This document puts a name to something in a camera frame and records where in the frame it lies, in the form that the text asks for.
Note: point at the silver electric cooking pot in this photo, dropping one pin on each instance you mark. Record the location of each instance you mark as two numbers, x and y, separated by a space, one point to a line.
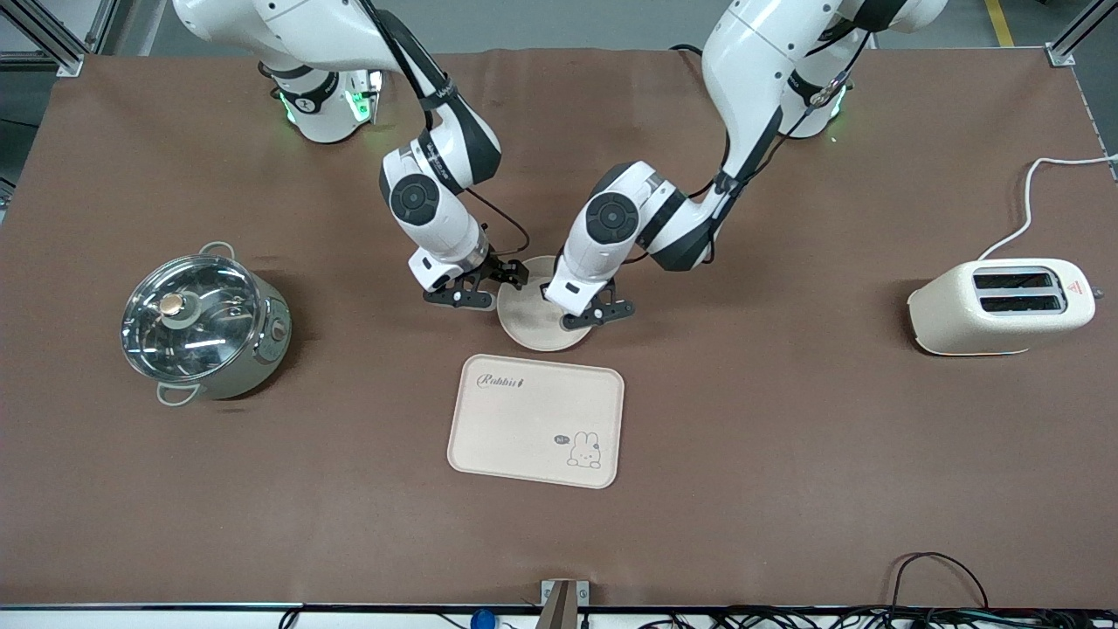
262 349

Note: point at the brown table cover mat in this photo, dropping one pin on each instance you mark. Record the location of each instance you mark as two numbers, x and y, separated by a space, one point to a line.
786 489

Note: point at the cream rabbit print tray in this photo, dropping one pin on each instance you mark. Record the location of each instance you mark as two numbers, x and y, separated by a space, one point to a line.
524 428

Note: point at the round cream plate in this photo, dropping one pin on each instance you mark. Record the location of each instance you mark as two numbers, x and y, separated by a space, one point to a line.
533 328

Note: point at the grey metal camera bracket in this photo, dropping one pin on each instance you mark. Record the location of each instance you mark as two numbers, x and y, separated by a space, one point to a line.
563 603

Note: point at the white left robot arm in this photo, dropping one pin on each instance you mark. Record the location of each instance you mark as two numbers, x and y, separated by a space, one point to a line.
751 79

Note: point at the blue round knob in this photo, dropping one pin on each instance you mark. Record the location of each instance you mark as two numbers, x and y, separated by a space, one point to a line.
481 620

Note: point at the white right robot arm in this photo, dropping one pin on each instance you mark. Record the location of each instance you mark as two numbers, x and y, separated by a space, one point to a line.
428 183

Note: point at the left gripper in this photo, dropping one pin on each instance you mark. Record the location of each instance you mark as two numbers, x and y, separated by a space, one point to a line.
543 289

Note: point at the cream two-slot toaster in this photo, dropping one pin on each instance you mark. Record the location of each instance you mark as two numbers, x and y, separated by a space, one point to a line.
961 314

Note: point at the glass pot lid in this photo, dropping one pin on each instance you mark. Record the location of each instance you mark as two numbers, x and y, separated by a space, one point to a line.
188 319

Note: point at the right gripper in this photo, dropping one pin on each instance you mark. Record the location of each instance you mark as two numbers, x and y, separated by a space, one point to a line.
499 268

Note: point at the aluminium frame post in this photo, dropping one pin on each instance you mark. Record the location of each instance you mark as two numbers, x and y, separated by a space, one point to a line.
48 39
1079 35

